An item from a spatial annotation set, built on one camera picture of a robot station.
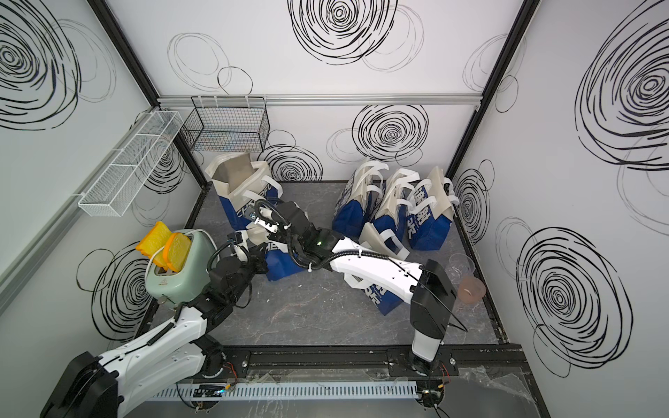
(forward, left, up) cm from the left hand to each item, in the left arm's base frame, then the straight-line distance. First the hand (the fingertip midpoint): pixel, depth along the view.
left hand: (265, 245), depth 81 cm
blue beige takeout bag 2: (-2, -5, -6) cm, 8 cm away
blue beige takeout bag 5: (+12, -54, +4) cm, 56 cm away
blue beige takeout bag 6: (-2, -36, +7) cm, 37 cm away
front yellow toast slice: (-6, +24, +5) cm, 25 cm away
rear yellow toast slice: (-3, +31, +5) cm, 32 cm away
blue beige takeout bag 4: (+13, -42, +7) cm, 44 cm away
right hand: (+4, -6, +14) cm, 16 cm away
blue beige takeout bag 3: (+13, -30, +8) cm, 34 cm away
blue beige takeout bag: (+17, +10, +10) cm, 22 cm away
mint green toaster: (-14, +22, -2) cm, 26 cm away
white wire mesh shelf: (+4, +40, +17) cm, 44 cm away
